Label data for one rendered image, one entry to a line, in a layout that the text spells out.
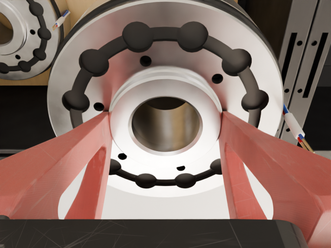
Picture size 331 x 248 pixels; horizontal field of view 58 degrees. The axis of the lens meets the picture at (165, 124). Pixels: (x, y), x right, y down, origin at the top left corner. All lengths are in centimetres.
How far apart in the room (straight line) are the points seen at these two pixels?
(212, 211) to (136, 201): 16
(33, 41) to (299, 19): 20
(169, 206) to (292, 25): 51
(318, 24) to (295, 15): 2
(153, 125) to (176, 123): 1
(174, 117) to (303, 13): 10
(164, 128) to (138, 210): 52
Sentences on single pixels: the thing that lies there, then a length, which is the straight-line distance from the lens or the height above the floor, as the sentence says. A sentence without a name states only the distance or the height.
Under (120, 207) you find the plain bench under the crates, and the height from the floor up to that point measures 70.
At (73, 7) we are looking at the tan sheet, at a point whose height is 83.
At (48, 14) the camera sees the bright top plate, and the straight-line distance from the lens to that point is 27.
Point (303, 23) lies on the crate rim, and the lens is 20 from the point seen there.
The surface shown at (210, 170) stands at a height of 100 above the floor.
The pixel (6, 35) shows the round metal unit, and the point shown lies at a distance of 31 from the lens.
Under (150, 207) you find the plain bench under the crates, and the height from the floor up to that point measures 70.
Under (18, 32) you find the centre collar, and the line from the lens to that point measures 28.
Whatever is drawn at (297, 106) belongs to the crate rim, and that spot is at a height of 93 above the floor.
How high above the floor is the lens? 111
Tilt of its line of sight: 54 degrees down
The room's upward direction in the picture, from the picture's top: 179 degrees counter-clockwise
